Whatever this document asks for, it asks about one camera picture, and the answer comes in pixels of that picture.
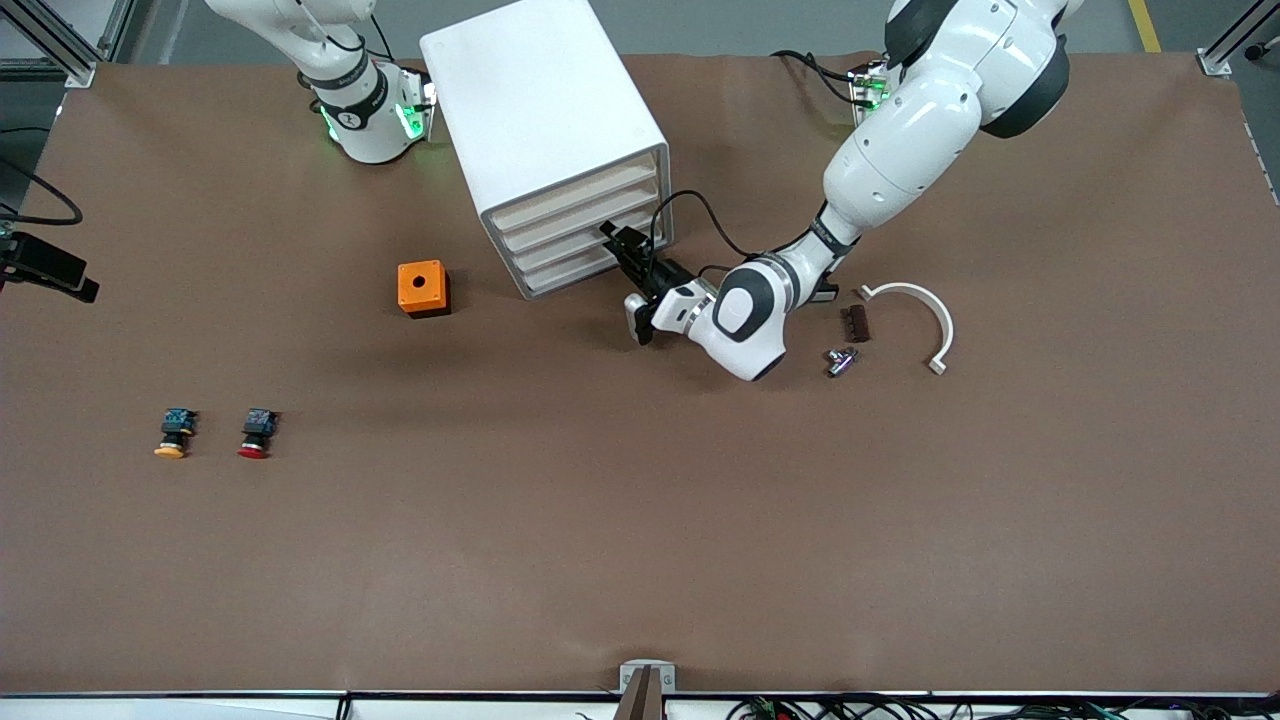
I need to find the yellow mushroom push button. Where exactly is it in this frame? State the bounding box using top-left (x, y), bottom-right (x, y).
top-left (153, 407), bottom-right (199, 461)

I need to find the red mushroom push button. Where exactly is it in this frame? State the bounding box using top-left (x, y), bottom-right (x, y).
top-left (237, 407), bottom-right (280, 461)

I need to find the brown table mat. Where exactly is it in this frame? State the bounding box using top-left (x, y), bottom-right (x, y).
top-left (0, 50), bottom-right (1280, 697)

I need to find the orange box with hole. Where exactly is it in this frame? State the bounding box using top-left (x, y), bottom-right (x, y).
top-left (397, 259), bottom-right (452, 320)

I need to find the aluminium frame profile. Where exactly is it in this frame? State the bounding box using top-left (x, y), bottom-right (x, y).
top-left (1198, 0), bottom-right (1280, 79)
top-left (0, 0), bottom-right (136, 89)

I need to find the white curved plastic bracket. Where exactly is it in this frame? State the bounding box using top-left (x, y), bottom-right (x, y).
top-left (857, 282), bottom-right (956, 377)

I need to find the grey metal bracket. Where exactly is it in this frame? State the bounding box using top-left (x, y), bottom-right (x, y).
top-left (618, 660), bottom-right (677, 720)

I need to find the black cable bundle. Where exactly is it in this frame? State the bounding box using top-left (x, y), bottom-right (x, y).
top-left (728, 695), bottom-right (1280, 720)

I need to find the white table edge rail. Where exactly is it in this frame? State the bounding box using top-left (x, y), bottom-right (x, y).
top-left (0, 692), bottom-right (1280, 720)

